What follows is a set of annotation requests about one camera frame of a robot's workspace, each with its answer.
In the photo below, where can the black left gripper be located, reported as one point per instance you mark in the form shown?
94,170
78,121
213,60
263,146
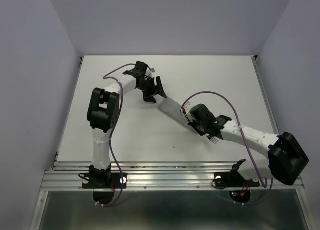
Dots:
148,97

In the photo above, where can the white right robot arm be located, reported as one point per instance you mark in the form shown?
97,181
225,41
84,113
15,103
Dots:
284,158

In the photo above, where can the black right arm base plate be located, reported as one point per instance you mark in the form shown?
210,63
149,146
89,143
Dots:
232,179

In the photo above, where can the grey cloth napkin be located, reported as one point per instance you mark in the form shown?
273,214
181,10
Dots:
171,108

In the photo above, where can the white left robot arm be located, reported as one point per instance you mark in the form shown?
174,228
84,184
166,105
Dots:
105,108

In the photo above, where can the black handled fork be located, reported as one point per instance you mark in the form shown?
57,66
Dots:
213,139

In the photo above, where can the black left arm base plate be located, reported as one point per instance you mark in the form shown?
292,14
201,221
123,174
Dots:
116,181

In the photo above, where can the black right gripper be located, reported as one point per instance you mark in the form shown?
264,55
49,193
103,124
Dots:
192,122

